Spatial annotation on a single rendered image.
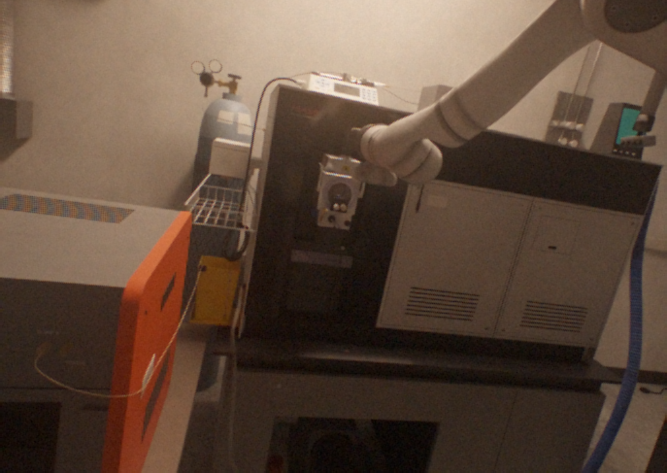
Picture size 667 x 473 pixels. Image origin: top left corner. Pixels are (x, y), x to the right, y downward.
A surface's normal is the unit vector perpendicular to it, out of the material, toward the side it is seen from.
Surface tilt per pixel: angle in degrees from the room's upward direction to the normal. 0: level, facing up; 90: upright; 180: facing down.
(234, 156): 90
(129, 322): 90
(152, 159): 90
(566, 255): 90
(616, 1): 126
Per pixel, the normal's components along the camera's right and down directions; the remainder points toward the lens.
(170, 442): 0.19, -0.96
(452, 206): 0.19, 0.25
